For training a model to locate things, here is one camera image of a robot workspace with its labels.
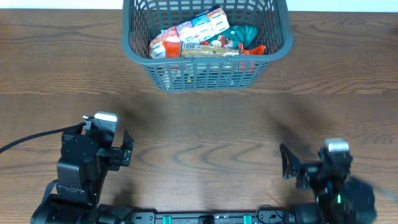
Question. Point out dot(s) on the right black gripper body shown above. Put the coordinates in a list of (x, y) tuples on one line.
[(308, 180)]

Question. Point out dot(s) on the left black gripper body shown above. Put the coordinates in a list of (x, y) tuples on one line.
[(119, 160)]

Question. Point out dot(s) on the orange biscuit packet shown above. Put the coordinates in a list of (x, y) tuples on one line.
[(175, 50)]

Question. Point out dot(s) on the Kleenex tissue multipack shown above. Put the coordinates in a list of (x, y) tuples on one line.
[(196, 30)]

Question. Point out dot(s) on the green Nescafe coffee bag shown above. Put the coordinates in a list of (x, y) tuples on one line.
[(235, 37)]

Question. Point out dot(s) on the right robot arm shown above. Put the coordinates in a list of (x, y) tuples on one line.
[(339, 198)]

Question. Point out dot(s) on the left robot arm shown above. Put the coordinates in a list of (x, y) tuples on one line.
[(87, 155)]

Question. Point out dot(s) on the grey plastic laundry basket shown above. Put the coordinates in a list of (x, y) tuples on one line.
[(143, 20)]

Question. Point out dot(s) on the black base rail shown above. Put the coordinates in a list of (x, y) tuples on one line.
[(202, 217)]

